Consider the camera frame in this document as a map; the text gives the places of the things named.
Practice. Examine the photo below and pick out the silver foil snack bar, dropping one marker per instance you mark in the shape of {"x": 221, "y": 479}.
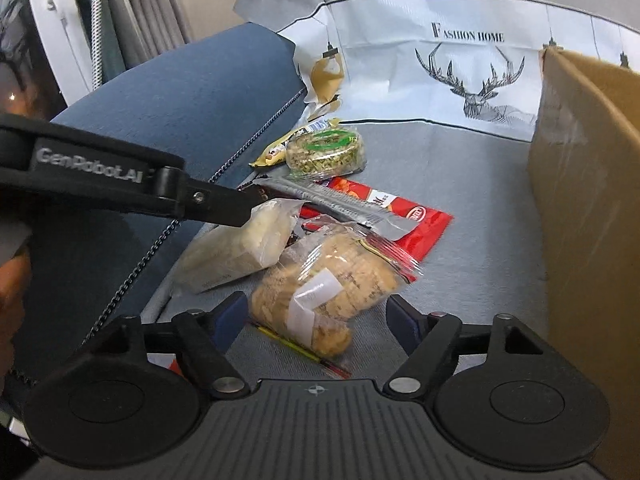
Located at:
{"x": 379, "y": 220}

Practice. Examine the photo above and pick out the grey curtain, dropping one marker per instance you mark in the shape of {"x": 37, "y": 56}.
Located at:
{"x": 146, "y": 29}

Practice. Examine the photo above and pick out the white sachima cake packet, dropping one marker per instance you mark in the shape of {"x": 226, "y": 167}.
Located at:
{"x": 225, "y": 254}

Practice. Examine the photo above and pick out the clear bag of cookies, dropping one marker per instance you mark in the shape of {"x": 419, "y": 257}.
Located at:
{"x": 324, "y": 280}

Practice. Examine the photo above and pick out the round seed cake green label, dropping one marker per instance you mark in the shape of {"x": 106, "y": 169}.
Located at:
{"x": 325, "y": 154}

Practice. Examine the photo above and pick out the person's left hand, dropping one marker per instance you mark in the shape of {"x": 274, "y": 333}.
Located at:
{"x": 15, "y": 278}

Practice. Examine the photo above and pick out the yellow candy bar wrapper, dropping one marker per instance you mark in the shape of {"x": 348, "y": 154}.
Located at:
{"x": 274, "y": 154}

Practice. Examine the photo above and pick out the red snack packet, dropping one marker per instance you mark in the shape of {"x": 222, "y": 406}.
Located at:
{"x": 417, "y": 228}

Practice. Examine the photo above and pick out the brown cardboard box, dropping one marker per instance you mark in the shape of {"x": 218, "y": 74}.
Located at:
{"x": 584, "y": 167}

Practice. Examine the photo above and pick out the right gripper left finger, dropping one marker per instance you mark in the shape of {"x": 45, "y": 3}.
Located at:
{"x": 203, "y": 340}

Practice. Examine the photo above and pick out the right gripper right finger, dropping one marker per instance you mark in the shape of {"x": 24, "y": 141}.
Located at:
{"x": 430, "y": 342}

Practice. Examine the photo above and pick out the yellow red thin stick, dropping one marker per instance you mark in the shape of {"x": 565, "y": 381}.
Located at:
{"x": 328, "y": 366}

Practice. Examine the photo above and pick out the grey deer print sofa cover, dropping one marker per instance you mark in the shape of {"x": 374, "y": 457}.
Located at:
{"x": 446, "y": 94}

